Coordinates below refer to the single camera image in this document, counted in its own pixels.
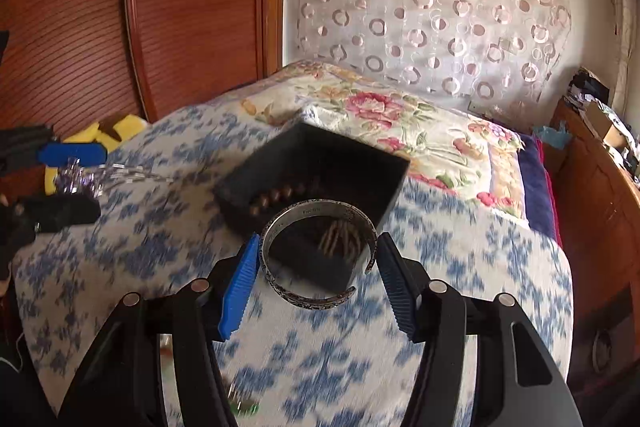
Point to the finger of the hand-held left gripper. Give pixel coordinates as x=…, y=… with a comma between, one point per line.
x=60, y=212
x=70, y=153

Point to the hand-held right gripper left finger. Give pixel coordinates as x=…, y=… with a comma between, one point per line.
x=239, y=292

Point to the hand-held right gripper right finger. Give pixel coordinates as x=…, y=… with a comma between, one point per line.
x=400, y=292

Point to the black jewelry box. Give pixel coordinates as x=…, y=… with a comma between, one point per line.
x=260, y=167

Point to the blue and white blanket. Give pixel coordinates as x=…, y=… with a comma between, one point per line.
x=150, y=247

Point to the purple blanket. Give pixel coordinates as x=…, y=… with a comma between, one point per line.
x=532, y=177

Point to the floral quilt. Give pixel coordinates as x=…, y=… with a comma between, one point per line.
x=380, y=107

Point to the wooden headboard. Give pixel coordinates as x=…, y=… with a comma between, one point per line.
x=190, y=7

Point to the wooden cabinet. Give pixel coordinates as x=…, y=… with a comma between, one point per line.
x=600, y=217

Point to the light blue plastic bag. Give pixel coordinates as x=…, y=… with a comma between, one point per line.
x=550, y=137

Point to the cardboard box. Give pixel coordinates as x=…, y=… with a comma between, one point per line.
x=607, y=124

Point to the pile of dark clothes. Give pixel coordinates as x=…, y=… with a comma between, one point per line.
x=587, y=87

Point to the sheer curtain with circles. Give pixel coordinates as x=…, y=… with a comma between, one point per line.
x=425, y=7

